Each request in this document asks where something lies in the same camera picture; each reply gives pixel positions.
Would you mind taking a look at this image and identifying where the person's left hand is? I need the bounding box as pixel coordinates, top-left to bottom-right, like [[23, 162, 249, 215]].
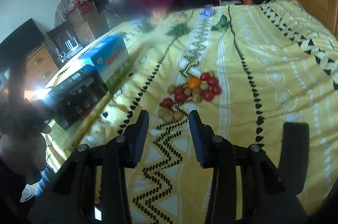
[[1, 133, 46, 175]]

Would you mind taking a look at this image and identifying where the black appliance box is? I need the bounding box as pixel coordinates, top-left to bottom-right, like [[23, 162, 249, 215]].
[[42, 65, 108, 130]]

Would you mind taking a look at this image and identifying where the red cherry tomato with stem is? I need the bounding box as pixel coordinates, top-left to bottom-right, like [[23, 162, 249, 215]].
[[202, 89, 214, 101]]

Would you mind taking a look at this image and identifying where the red cherry tomato middle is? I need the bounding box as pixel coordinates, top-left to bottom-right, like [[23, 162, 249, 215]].
[[207, 77, 219, 87]]

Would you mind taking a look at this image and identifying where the yellow patterned bedspread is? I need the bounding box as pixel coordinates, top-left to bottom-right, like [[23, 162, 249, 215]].
[[43, 0, 338, 224]]

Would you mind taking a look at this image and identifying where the wooden chest of drawers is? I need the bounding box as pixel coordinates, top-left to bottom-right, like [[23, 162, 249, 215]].
[[25, 45, 59, 91]]

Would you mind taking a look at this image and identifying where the small orange in pile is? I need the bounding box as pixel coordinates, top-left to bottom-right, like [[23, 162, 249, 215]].
[[188, 77, 202, 91]]

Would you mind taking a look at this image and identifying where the blue green food box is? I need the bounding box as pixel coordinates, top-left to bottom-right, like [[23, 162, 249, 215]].
[[77, 34, 132, 93]]

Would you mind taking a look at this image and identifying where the white wifi router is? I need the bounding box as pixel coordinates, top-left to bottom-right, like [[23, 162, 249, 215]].
[[64, 38, 81, 53]]

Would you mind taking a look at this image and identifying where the black television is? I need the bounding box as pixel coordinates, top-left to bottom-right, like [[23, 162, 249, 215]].
[[1, 19, 45, 65]]

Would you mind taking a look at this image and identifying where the cardboard box with red print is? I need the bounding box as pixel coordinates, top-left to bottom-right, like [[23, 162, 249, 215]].
[[75, 22, 96, 46]]

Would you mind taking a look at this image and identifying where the green leaf bunch right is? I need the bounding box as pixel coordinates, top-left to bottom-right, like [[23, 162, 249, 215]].
[[211, 15, 230, 33]]

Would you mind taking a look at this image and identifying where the green leaf bunch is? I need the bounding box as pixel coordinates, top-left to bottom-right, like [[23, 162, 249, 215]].
[[166, 23, 190, 38], [211, 15, 230, 33]]

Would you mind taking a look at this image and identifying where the green leaf bunch centre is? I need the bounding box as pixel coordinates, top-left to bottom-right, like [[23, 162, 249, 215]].
[[166, 23, 190, 38]]

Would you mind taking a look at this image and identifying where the blue tissue packet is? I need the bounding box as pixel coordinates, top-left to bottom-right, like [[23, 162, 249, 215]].
[[199, 7, 215, 18]]

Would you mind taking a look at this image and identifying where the red snack packet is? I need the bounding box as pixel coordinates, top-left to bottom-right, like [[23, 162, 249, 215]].
[[151, 7, 167, 22]]

